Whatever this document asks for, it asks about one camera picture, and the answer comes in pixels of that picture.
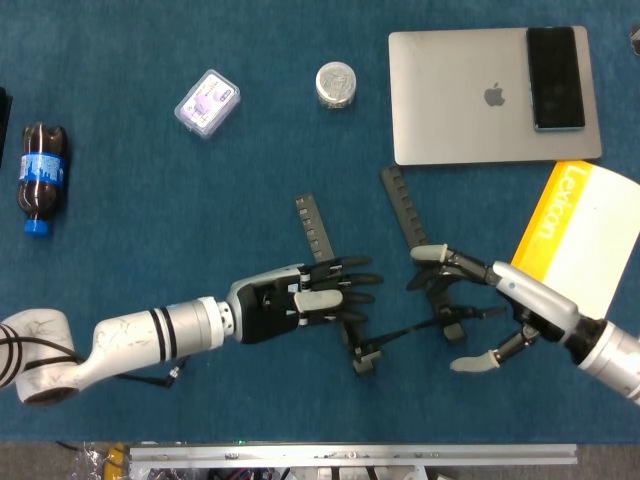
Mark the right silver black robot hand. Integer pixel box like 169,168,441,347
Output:
407,243,609,374

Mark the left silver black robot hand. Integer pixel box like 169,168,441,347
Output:
227,254,384,345

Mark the black folding laptop stand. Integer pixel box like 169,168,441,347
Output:
294,164,509,377

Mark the silver Apple laptop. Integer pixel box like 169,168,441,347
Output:
388,25,604,166

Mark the yellow white Lexicon book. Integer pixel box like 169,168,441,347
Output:
510,160,640,321

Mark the teal blue table cloth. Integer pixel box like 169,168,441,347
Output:
0,0,640,444

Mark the clear plastic card box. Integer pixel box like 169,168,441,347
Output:
173,68,242,142

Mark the yellow object under table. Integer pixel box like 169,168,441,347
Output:
106,443,127,480

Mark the black smartphone teal case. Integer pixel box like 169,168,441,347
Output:
526,26,587,133

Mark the clear plastic bag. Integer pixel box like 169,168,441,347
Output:
69,442,109,480

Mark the round silver tin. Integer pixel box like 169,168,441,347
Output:
314,61,358,110

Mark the cola bottle blue label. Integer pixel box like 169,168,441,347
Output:
17,122,70,237

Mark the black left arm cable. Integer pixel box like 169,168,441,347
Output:
0,338,194,389

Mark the aluminium profile rail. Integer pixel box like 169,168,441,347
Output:
128,443,579,469

